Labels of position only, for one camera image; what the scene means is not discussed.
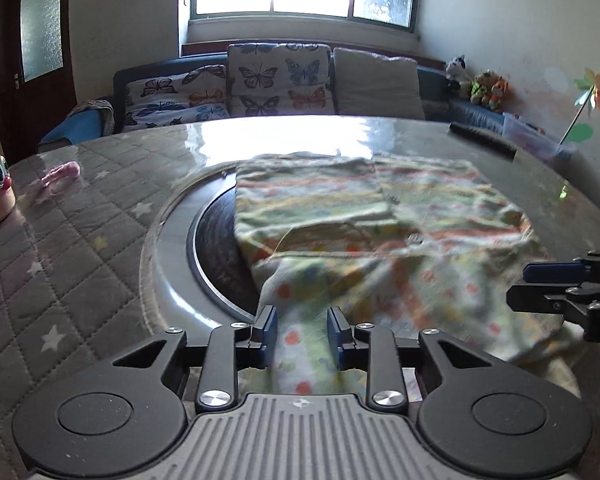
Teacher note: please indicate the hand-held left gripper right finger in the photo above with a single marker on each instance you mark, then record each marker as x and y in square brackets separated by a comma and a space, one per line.
[335, 335]

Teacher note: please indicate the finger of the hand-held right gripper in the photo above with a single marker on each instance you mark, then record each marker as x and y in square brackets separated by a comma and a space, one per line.
[550, 272]
[535, 297]

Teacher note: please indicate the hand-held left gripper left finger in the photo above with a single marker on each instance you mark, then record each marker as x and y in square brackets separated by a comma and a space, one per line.
[267, 332]

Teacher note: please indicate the yellow floral long-sleeve top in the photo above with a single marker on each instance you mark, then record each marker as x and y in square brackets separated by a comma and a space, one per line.
[380, 240]

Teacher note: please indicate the grey round turntable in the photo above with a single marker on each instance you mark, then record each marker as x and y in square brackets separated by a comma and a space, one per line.
[180, 240]

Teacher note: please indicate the clear plastic storage box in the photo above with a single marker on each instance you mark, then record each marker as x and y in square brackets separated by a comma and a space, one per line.
[535, 137]

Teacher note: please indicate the black remote control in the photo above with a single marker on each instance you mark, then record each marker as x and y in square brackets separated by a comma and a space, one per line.
[482, 140]

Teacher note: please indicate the dark blue sofa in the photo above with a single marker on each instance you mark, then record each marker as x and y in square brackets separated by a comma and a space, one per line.
[475, 115]

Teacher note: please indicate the orange plush toy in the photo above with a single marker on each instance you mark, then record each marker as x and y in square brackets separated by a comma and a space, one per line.
[500, 94]

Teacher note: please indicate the colourful paper pinwheel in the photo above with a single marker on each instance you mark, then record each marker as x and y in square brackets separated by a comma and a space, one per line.
[597, 92]

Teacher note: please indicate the brown bear plush toy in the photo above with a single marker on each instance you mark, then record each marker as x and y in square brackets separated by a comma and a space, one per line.
[481, 89]

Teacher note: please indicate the black and white plush toy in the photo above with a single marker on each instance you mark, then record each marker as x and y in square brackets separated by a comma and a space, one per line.
[459, 75]

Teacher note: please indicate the flat butterfly print cushion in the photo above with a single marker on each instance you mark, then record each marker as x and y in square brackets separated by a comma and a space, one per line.
[175, 100]

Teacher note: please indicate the upright butterfly print cushion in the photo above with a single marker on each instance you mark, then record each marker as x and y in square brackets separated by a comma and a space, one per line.
[280, 80]

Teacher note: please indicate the plain beige cushion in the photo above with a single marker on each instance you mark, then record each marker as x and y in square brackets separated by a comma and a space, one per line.
[377, 85]

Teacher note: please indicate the small pink toy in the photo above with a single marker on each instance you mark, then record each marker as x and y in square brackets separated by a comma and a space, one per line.
[60, 173]

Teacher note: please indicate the blue and grey cloth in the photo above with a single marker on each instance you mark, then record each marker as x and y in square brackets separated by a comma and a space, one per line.
[77, 125]

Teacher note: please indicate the dark wooden glass-panel door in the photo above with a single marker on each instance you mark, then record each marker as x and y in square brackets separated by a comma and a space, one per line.
[5, 60]

